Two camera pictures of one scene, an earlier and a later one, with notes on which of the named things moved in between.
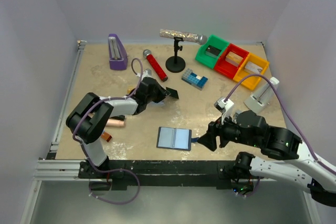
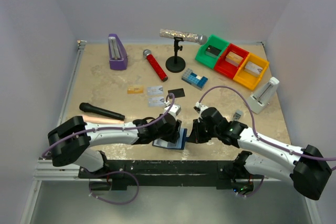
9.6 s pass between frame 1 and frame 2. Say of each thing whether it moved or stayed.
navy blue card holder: stayed
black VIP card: moved
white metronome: stayed
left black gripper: moved
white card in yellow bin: stayed
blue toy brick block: stayed
